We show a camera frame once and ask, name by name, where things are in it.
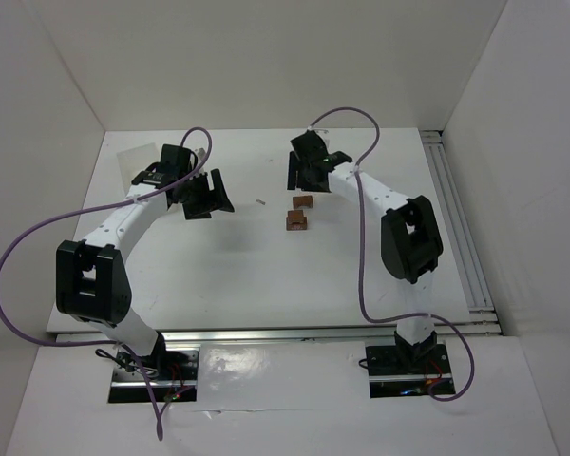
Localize brown wood block long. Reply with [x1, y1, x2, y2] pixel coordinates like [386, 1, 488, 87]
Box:
[292, 195, 314, 210]

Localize white cardboard box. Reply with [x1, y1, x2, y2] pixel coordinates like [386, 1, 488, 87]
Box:
[116, 143, 160, 192]

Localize brown wood block notched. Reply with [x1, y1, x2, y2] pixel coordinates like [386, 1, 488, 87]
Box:
[286, 209, 308, 231]

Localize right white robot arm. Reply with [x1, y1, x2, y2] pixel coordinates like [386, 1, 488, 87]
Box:
[287, 129, 444, 369]

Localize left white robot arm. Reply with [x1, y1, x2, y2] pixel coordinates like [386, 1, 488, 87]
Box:
[56, 144, 234, 371]

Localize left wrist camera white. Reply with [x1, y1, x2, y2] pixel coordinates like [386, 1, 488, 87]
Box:
[193, 148, 207, 166]

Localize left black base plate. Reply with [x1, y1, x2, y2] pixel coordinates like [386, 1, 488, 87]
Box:
[112, 349, 200, 386]

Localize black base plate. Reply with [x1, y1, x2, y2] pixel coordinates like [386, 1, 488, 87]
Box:
[112, 349, 200, 386]
[358, 344, 451, 378]

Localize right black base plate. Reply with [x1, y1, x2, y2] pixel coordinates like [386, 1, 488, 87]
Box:
[358, 344, 451, 378]

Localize aluminium front rail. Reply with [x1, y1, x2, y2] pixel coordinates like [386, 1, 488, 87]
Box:
[56, 320, 502, 345]

